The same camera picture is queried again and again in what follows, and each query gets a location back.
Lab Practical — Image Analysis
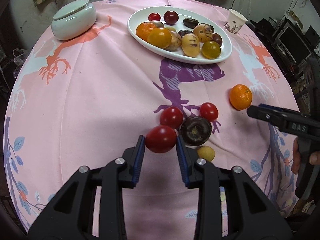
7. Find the orange mandarin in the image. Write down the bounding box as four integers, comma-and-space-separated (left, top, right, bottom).
136, 22, 157, 41
229, 84, 253, 111

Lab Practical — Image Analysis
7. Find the small yellow longan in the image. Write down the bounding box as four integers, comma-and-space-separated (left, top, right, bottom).
197, 146, 216, 162

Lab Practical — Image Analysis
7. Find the large tan round fruit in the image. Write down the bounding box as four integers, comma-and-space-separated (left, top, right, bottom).
181, 34, 200, 57

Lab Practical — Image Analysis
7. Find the tan striped melon fruit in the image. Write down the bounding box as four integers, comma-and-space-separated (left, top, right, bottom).
193, 24, 213, 43

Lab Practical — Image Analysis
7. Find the dark purple mangosteen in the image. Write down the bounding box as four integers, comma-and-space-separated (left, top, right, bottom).
205, 23, 214, 33

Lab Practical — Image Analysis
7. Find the brown speckled fruit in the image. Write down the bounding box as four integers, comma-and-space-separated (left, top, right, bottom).
165, 31, 182, 51

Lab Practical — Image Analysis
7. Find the large red tomato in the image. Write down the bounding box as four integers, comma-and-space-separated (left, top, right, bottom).
145, 125, 177, 153

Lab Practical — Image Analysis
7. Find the small tan round fruit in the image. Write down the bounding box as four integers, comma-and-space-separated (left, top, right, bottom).
166, 27, 177, 32

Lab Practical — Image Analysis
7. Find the orange yellow tomato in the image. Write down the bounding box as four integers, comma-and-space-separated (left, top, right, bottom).
147, 28, 171, 49

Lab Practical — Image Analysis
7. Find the small red cherry tomato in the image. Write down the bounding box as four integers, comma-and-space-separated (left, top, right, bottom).
148, 12, 161, 21

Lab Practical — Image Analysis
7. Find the person's right hand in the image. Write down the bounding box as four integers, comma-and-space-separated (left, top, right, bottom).
291, 138, 320, 175

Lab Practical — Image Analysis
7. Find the computer monitor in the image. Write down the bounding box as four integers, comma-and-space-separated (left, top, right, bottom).
276, 24, 311, 65

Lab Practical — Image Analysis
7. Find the yellow green tomato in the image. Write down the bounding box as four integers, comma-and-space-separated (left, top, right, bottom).
201, 41, 221, 60

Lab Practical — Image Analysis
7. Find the dark red plum right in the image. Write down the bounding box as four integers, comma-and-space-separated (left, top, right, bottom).
212, 33, 223, 47

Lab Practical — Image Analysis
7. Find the floral paper cup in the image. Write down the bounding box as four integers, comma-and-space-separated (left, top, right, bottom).
224, 9, 248, 34

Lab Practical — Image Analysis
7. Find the white oval plate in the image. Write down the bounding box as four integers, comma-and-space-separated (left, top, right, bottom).
127, 6, 233, 65

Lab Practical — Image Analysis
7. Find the dark mangosteen plate centre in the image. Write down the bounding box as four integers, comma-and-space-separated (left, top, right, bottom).
178, 29, 193, 38

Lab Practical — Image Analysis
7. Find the pink patterned tablecloth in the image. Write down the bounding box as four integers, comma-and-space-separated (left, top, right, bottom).
4, 0, 297, 229

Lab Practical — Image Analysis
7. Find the dark mangosteen on plate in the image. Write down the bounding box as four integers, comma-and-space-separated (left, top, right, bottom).
183, 18, 199, 29

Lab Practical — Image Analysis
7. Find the dark red plum on plate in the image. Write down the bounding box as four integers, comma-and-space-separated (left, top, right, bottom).
163, 10, 179, 25

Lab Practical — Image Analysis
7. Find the tan passion fruit on plate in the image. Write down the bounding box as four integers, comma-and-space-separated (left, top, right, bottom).
150, 20, 164, 28

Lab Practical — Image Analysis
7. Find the pale green lidded jar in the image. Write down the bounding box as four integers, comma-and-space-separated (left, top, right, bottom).
51, 0, 97, 41

